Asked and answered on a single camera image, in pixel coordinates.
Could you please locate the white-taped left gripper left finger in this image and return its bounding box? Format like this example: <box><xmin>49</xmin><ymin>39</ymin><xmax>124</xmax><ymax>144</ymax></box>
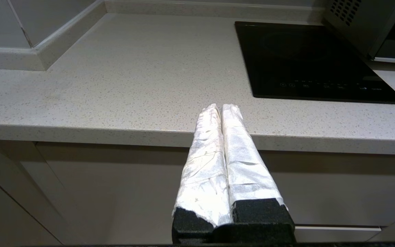
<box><xmin>172</xmin><ymin>104</ymin><xmax>233</xmax><ymax>245</ymax></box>

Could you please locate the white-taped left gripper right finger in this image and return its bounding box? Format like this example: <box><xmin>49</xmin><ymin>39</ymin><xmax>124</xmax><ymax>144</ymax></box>
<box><xmin>221</xmin><ymin>104</ymin><xmax>296</xmax><ymax>245</ymax></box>

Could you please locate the silver Panasonic microwave oven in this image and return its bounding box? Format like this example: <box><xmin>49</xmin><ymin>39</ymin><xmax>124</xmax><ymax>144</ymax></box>
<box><xmin>322</xmin><ymin>0</ymin><xmax>395</xmax><ymax>65</ymax></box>

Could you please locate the beige cabinet front panel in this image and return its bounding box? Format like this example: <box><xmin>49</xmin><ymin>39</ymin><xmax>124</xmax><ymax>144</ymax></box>
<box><xmin>35</xmin><ymin>141</ymin><xmax>395</xmax><ymax>245</ymax></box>

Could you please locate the black glass induction cooktop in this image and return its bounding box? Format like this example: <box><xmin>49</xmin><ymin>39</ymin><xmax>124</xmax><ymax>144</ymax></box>
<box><xmin>235</xmin><ymin>21</ymin><xmax>395</xmax><ymax>104</ymax></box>

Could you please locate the beige countertop upstand trim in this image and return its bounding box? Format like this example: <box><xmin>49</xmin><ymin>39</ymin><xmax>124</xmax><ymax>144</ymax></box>
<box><xmin>0</xmin><ymin>0</ymin><xmax>325</xmax><ymax>71</ymax></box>

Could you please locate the angled beige cabinet panel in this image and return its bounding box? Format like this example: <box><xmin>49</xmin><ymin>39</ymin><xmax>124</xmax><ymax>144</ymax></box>
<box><xmin>0</xmin><ymin>139</ymin><xmax>81</xmax><ymax>246</ymax></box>

